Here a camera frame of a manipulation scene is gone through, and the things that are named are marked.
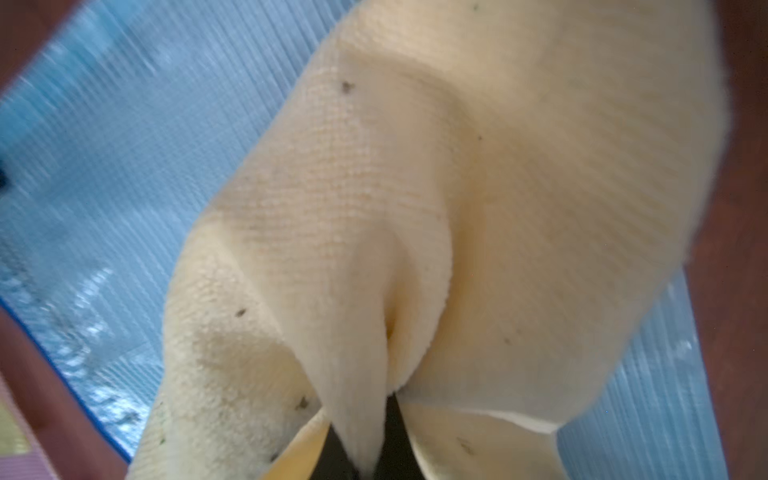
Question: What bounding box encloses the pink document bag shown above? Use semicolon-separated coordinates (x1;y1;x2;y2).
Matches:
0;377;59;480

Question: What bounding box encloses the blue document bag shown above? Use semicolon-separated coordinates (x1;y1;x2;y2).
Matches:
1;1;727;479

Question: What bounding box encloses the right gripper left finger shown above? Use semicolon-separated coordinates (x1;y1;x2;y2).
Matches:
309;426;359;480

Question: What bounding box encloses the yellow document bag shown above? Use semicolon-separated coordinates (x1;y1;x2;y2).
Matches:
0;403;30;457

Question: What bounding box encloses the yellow cleaning cloth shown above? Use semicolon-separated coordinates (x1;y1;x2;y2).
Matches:
128;1;730;479

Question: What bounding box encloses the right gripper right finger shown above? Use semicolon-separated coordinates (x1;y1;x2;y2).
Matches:
374;395;425;480

